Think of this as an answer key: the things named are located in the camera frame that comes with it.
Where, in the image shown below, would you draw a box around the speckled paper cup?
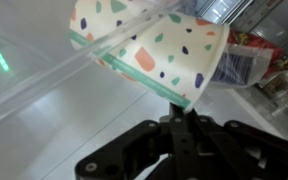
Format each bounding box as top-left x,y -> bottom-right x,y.
68,0 -> 231,111

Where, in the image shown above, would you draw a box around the shallow clear door bin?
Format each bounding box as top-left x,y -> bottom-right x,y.
0,0 -> 198,134

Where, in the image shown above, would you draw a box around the glass jar with red lid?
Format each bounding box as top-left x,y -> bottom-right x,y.
210,29 -> 285,90

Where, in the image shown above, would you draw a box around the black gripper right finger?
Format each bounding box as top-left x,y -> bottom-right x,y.
180,108 -> 288,180

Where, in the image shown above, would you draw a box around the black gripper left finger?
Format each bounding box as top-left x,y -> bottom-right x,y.
75,104 -> 185,180

